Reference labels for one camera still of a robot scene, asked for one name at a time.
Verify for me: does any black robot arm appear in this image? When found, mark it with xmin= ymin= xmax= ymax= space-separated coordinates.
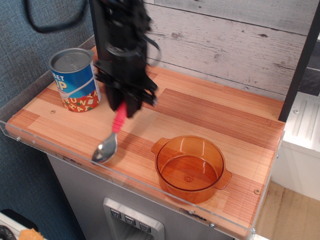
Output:
xmin=89 ymin=0 xmax=158 ymax=118

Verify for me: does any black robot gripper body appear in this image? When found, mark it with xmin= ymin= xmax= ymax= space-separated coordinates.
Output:
xmin=94 ymin=47 xmax=158 ymax=105

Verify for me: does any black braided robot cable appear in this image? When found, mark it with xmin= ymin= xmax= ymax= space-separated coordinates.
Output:
xmin=23 ymin=0 xmax=88 ymax=34

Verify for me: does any dark right frame post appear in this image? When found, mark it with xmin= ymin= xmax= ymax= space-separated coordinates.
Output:
xmin=278 ymin=1 xmax=320 ymax=122

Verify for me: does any black and orange object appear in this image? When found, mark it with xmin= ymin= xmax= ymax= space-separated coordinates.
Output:
xmin=0 ymin=209 xmax=45 ymax=240

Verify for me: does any white toy sink unit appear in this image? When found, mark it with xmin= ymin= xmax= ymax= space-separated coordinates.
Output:
xmin=271 ymin=92 xmax=320 ymax=200

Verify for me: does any silver dispenser button panel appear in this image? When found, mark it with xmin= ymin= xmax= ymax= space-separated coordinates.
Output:
xmin=103 ymin=197 xmax=165 ymax=240

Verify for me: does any orange transparent plastic pot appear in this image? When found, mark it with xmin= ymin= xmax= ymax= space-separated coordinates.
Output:
xmin=151 ymin=135 xmax=232 ymax=204

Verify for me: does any red handled metal spoon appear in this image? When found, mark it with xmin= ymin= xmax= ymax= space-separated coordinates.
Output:
xmin=92 ymin=101 xmax=127 ymax=164

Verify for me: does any grey toy fridge cabinet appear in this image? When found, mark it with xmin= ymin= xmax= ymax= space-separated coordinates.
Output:
xmin=48 ymin=155 xmax=231 ymax=240

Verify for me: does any clear acrylic table guard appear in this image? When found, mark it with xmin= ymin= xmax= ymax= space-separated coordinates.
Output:
xmin=0 ymin=35 xmax=286 ymax=237

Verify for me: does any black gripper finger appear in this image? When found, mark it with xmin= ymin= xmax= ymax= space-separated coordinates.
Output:
xmin=124 ymin=96 xmax=142 ymax=118
xmin=105 ymin=84 xmax=125 ymax=112

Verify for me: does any blue soup can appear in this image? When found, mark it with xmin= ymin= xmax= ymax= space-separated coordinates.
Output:
xmin=48 ymin=48 xmax=101 ymax=113

